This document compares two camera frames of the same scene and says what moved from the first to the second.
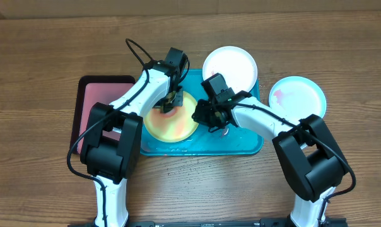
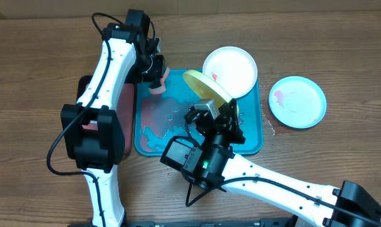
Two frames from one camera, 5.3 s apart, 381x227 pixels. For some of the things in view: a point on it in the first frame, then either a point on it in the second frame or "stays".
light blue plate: (298, 97) stays
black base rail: (263, 222) stays
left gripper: (178, 102) → (159, 74)
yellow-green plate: (173, 127) → (206, 89)
